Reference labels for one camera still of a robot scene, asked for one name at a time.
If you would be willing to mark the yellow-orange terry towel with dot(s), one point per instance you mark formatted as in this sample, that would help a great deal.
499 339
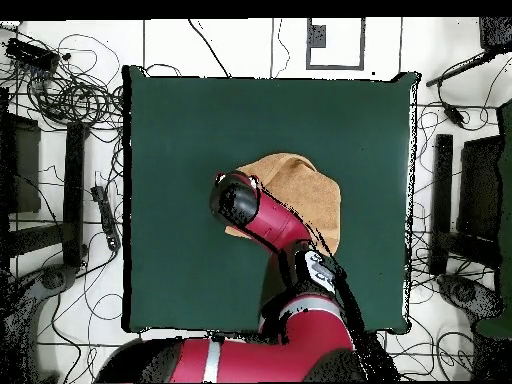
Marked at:
308 192

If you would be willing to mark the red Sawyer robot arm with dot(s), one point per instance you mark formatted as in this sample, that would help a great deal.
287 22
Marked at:
280 352

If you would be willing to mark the dark flat panel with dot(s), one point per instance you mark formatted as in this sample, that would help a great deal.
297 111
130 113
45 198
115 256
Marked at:
24 168
478 188

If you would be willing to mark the dark green tablecloth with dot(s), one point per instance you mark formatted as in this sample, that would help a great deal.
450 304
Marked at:
180 140

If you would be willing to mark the black power strip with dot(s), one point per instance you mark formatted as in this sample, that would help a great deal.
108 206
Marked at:
107 218

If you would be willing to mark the black stand leg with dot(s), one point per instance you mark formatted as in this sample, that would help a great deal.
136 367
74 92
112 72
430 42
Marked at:
442 192
73 192

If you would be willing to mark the grey chair base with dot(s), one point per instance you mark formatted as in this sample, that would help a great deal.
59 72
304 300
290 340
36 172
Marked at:
468 296
52 280

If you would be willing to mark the black power adapter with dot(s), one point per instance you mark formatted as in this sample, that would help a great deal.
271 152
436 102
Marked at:
454 115

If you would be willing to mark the black tripod rod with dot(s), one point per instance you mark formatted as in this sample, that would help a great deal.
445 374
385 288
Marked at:
460 68

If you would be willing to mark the black electronics box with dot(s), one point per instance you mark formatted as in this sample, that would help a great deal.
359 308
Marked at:
32 54

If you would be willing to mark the dark green fabric object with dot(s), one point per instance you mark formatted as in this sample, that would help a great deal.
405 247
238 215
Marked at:
506 200

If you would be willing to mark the black speckled box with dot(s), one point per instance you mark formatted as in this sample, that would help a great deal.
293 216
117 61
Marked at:
496 34

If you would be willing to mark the grey rectangular frame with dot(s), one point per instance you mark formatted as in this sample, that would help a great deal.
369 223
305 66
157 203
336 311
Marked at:
318 36

